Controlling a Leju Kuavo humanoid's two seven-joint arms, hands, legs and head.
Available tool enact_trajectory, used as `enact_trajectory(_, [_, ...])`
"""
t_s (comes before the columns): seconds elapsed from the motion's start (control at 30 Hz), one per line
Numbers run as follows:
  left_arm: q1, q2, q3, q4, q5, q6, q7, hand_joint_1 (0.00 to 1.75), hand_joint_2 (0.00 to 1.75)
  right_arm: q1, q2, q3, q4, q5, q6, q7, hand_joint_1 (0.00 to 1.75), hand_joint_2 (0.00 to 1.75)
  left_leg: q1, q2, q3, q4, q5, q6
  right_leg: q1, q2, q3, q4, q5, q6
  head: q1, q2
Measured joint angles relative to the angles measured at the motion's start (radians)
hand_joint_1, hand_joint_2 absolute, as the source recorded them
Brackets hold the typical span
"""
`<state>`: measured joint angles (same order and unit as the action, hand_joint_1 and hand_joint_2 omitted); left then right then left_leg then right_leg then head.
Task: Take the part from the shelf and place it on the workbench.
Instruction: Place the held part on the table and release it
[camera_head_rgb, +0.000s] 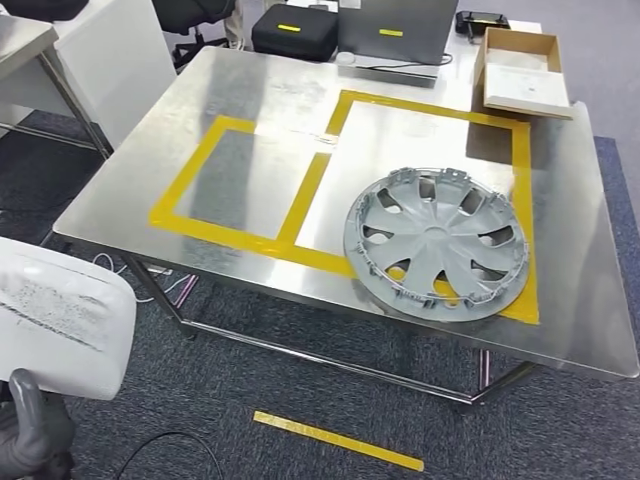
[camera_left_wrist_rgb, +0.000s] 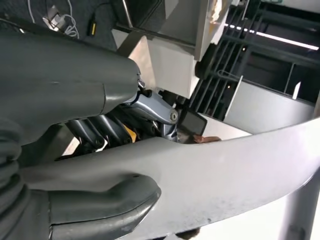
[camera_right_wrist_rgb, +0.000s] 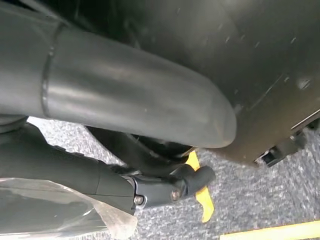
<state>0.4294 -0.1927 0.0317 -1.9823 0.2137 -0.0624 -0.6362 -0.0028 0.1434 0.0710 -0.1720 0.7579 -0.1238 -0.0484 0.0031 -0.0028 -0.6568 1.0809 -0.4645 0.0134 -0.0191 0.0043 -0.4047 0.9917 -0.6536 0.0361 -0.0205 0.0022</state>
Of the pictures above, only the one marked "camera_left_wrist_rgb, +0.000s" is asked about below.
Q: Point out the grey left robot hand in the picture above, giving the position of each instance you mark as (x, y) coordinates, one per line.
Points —
(62, 82)

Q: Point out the white power strip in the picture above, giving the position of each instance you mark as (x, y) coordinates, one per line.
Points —
(53, 20)

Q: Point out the white desk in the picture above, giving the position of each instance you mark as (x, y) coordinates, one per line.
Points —
(170, 69)

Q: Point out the black flat device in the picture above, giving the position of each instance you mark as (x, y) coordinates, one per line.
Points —
(193, 122)

